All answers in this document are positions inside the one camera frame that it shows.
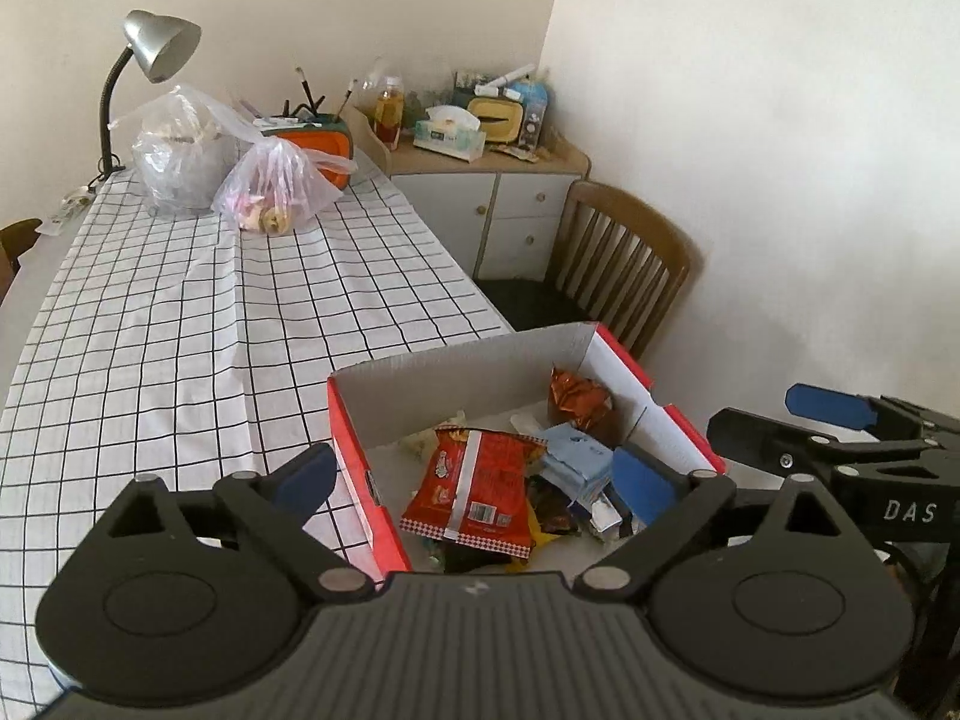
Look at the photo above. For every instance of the black red snack packet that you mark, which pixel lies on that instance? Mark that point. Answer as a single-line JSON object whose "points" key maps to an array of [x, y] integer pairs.
{"points": [[551, 506]]}

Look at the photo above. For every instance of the shiny brown snack bag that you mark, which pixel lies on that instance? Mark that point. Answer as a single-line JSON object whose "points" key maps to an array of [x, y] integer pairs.
{"points": [[581, 397]]}

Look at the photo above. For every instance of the red cardboard box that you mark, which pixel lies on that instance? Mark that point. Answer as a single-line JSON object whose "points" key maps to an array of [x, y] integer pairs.
{"points": [[352, 427]]}

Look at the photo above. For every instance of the white wooden cabinet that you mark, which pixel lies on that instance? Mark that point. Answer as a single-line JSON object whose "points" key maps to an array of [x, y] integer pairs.
{"points": [[450, 202]]}

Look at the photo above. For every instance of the checked white tablecloth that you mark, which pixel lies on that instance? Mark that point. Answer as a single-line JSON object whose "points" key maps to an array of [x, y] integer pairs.
{"points": [[150, 330]]}

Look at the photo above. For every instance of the white tube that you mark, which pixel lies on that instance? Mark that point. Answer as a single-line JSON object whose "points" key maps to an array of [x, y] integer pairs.
{"points": [[506, 79]]}

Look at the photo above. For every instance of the amber bottle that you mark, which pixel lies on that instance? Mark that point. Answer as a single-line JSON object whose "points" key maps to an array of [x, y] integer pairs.
{"points": [[388, 112]]}

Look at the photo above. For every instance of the white navy snack packet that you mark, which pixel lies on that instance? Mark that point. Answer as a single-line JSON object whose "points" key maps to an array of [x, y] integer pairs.
{"points": [[600, 514]]}

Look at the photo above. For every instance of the orange storage case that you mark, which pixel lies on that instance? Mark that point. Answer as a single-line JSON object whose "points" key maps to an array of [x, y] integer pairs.
{"points": [[322, 142]]}

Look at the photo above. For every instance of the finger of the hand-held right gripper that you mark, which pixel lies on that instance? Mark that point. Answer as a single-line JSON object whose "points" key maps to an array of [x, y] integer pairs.
{"points": [[757, 439], [829, 403]]}

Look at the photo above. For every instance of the red snack bag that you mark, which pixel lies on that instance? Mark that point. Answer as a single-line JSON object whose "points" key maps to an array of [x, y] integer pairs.
{"points": [[472, 495]]}

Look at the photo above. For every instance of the wooden chair with black seat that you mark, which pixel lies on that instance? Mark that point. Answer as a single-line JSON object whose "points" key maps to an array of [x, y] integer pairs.
{"points": [[622, 255]]}

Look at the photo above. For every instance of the silver desk lamp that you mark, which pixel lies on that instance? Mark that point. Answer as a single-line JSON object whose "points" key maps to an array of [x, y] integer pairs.
{"points": [[161, 45]]}

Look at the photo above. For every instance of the green white tissue box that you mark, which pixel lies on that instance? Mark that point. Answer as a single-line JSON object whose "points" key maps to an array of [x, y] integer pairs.
{"points": [[450, 136]]}

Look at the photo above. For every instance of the light blue carton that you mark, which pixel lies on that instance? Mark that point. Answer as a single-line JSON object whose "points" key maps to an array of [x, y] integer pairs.
{"points": [[577, 457]]}

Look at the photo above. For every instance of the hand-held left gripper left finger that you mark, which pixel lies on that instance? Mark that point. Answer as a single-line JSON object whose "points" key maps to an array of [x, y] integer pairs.
{"points": [[304, 480]]}

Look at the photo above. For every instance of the blue package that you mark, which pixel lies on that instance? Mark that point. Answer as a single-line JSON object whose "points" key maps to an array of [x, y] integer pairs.
{"points": [[534, 109]]}

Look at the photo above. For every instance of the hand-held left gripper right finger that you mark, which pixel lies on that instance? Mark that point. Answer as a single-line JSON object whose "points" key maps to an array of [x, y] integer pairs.
{"points": [[641, 484]]}

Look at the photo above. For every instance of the clear plastic bag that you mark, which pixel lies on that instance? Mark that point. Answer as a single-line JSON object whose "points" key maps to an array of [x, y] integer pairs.
{"points": [[176, 165]]}

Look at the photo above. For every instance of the pink plastic bag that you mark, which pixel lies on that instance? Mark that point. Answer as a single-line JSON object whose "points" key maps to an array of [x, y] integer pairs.
{"points": [[274, 184]]}

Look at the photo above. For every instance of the cream snack packet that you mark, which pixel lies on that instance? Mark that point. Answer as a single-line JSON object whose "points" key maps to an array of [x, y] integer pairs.
{"points": [[424, 439]]}

